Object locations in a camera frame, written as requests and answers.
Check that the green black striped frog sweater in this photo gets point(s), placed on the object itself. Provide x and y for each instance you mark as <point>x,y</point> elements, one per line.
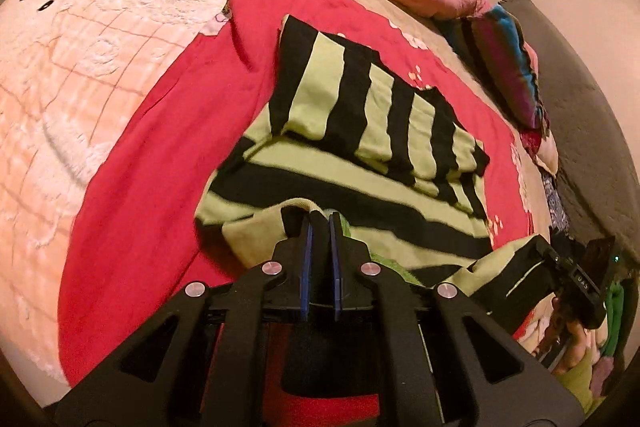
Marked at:
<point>360,117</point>

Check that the pink white checked quilt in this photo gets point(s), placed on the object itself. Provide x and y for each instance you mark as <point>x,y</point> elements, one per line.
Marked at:
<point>85,72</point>

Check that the multicolour striped pillow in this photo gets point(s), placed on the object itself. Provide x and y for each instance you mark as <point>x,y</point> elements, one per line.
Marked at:
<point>505,57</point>

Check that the person's right hand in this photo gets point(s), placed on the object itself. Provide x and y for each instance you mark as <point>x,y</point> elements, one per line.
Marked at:
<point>570,337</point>

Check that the grey padded headboard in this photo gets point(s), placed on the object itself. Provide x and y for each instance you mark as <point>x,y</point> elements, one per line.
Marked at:
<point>575,107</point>

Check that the beige bed sheet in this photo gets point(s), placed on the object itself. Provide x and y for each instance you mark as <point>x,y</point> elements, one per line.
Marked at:
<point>380,2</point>

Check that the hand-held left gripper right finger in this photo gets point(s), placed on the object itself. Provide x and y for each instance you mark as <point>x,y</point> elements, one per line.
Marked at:
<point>336,267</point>

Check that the green garment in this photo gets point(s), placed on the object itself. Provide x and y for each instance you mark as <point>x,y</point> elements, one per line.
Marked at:
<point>614,317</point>

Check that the red floral blanket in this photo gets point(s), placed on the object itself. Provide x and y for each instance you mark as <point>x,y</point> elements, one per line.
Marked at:
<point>190,117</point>

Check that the dark floral cloth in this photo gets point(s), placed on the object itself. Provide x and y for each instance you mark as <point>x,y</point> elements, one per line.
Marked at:
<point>555,202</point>

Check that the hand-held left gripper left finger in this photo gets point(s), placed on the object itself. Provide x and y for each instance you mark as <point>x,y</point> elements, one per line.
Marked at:
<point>306,267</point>

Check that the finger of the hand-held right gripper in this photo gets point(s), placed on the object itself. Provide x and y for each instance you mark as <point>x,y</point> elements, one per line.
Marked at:
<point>550,259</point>

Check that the cream pillow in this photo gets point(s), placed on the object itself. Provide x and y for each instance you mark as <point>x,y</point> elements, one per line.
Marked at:
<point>542,152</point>

